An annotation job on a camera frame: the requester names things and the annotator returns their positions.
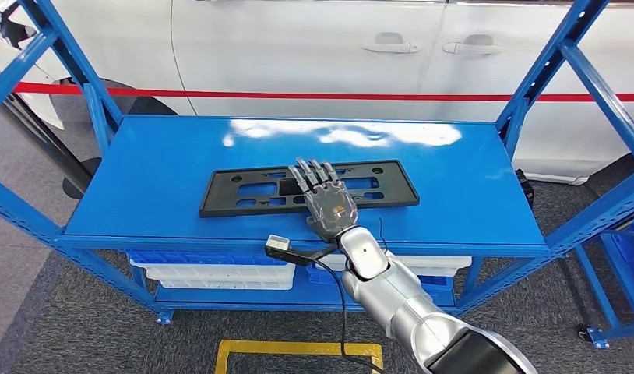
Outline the white car door handle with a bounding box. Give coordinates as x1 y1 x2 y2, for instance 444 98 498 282
361 31 421 55
442 34 505 56

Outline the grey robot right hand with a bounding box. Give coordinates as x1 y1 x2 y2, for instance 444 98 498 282
287 157 361 245

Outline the blue metal shelf rack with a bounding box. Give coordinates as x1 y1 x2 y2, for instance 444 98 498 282
575 219 634 351
0 0 634 326

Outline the white car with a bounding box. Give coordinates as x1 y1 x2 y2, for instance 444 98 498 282
0 0 634 185

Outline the black plastic plate holder part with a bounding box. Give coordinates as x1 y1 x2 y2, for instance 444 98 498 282
199 158 421 219

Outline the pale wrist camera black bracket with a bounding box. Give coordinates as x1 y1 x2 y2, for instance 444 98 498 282
264 235 341 268

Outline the black camera cable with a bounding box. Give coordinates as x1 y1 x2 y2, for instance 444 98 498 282
308 256 388 374

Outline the red barrier tape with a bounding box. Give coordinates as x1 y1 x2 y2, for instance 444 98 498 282
12 82 634 103

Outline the thin black wire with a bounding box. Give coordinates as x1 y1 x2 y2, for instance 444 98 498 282
377 217 393 255

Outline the yellow floor marking tape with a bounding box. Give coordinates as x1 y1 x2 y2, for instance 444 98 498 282
214 339 384 374

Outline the black stanchion post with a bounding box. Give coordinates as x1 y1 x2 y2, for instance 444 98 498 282
0 95 102 201

